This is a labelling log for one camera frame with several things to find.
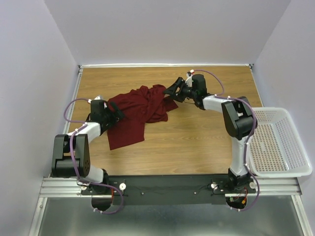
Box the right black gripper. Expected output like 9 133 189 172
161 77 196 103

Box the dark red t shirt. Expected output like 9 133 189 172
107 85 178 150

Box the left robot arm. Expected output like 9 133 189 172
51 96 125 194

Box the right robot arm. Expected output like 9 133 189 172
163 71 257 193

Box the white plastic basket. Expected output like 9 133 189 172
248 107 313 178

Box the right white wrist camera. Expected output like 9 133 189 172
185 69 195 87

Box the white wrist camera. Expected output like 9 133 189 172
185 69 195 87
88 95 107 108

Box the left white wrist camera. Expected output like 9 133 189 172
88 95 107 108

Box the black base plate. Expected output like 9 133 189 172
81 174 256 212

